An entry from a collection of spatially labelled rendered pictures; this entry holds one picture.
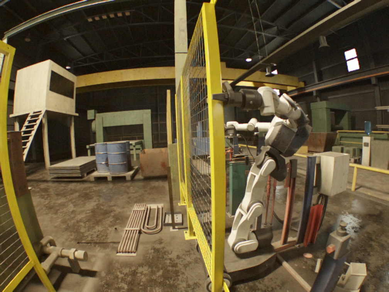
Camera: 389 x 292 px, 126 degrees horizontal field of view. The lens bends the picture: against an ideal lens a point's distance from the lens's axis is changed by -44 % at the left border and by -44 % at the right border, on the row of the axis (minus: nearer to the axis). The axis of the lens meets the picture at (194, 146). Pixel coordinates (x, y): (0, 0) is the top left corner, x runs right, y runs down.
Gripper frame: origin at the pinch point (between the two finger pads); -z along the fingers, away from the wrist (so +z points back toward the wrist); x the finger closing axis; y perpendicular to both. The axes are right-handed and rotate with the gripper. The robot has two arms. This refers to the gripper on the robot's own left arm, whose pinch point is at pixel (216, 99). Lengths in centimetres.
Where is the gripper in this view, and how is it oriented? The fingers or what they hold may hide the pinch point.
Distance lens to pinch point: 71.3
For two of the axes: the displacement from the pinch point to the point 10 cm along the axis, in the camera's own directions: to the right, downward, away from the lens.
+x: -1.6, -0.7, 9.8
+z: 9.9, -0.6, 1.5
